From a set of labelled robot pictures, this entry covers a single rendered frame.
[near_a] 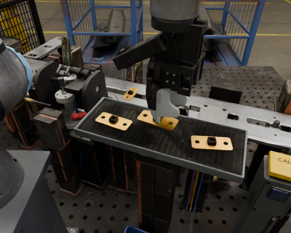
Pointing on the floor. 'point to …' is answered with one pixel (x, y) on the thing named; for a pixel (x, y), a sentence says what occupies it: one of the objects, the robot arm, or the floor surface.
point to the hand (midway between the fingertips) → (157, 114)
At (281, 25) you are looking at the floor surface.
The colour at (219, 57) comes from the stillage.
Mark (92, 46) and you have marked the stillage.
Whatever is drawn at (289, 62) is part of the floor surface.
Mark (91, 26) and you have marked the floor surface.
